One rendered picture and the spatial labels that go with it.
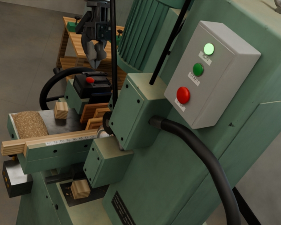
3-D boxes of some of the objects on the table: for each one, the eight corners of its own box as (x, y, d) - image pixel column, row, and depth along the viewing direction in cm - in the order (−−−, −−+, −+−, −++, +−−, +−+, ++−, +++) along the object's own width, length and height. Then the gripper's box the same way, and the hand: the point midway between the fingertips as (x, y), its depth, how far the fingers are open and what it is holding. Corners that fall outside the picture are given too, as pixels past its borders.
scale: (174, 123, 119) (174, 122, 119) (175, 125, 118) (175, 125, 118) (45, 142, 90) (45, 142, 90) (46, 146, 89) (46, 145, 89)
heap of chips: (38, 111, 106) (40, 103, 104) (52, 141, 99) (54, 133, 96) (10, 114, 101) (12, 106, 99) (22, 145, 93) (24, 137, 91)
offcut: (66, 118, 108) (68, 110, 106) (55, 118, 107) (57, 110, 105) (64, 110, 111) (66, 102, 109) (53, 110, 110) (55, 101, 108)
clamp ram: (99, 100, 122) (105, 82, 117) (108, 113, 118) (114, 94, 113) (78, 102, 117) (84, 83, 112) (86, 115, 113) (92, 96, 108)
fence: (177, 131, 125) (183, 121, 122) (179, 134, 124) (185, 124, 121) (24, 158, 90) (27, 145, 87) (26, 162, 89) (29, 149, 86)
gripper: (92, 0, 94) (91, 70, 99) (117, 3, 100) (115, 70, 104) (80, 2, 101) (79, 68, 106) (104, 5, 106) (102, 68, 111)
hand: (93, 64), depth 107 cm, fingers closed
